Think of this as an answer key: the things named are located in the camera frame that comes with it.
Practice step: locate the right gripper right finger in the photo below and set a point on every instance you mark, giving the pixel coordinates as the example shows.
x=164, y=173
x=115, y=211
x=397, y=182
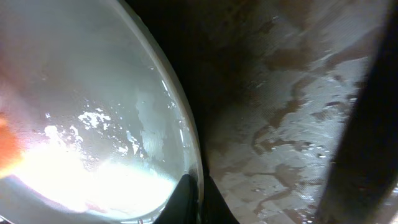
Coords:
x=215, y=209

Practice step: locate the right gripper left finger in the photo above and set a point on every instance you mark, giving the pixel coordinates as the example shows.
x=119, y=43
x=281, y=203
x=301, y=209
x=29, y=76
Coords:
x=181, y=207

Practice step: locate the large brown serving tray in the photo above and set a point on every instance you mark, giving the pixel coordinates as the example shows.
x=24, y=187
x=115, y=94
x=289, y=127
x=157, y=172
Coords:
x=295, y=103

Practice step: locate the pale green plate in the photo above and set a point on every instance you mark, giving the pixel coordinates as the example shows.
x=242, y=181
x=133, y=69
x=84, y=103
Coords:
x=105, y=125

